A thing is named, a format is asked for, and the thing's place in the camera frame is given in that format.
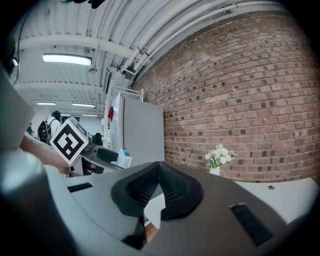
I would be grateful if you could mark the white vase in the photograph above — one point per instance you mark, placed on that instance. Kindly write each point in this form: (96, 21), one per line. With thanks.
(214, 170)

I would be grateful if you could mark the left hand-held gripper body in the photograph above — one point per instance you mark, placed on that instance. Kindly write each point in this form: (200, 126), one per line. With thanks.
(67, 143)

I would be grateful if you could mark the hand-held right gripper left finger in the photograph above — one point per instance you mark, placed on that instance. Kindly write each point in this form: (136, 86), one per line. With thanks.
(100, 195)

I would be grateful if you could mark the white flower bouquet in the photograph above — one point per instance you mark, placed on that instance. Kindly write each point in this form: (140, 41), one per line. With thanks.
(220, 156)

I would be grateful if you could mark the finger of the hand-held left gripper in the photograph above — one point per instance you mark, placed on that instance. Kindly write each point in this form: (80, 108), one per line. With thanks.
(106, 155)

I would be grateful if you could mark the small ceiling light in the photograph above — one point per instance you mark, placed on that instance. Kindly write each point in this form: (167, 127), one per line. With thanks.
(46, 103)
(83, 105)

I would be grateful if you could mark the ceiling dome fixture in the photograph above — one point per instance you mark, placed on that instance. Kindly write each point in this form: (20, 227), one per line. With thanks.
(93, 70)

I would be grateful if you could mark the person's left forearm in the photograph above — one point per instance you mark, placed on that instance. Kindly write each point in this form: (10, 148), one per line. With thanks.
(40, 150)

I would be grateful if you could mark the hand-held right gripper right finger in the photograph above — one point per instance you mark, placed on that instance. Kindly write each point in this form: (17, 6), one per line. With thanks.
(212, 212)

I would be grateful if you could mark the ceiling air conditioner unit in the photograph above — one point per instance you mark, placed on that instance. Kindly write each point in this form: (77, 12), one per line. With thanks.
(107, 80)

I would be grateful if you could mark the white metal shelving rack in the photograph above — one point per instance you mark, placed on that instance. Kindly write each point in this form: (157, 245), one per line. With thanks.
(142, 96)

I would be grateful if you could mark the blue white bandage box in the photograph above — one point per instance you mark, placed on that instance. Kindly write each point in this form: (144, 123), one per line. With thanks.
(125, 158)

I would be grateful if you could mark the white ceiling pipe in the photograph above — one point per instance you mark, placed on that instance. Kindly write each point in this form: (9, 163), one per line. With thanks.
(151, 47)
(143, 42)

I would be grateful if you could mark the red diamond sticker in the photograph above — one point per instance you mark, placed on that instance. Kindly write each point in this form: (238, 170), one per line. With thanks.
(110, 113)

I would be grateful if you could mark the long ceiling light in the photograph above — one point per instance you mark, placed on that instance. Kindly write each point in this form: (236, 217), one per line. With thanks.
(66, 59)

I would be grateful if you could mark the black backpack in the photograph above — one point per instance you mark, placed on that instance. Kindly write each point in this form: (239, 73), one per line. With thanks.
(45, 130)

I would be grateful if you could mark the white desk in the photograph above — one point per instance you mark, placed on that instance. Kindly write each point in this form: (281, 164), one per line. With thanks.
(287, 200)

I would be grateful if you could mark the white refrigerator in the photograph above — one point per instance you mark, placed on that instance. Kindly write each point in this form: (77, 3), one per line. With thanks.
(143, 130)

